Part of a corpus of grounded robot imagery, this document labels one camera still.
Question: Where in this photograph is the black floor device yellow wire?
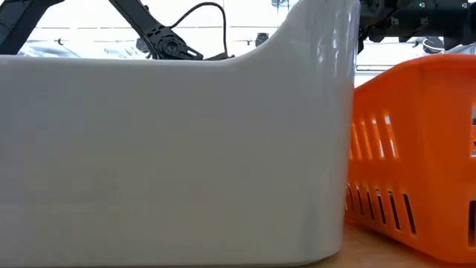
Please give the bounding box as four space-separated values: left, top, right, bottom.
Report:
135 36 150 54

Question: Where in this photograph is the orange slotted plastic basket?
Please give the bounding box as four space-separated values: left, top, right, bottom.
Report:
345 54 476 265

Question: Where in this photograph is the white plastic bin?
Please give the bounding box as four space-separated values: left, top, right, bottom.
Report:
0 0 361 268

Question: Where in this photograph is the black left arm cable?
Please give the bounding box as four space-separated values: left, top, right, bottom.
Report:
169 1 228 59

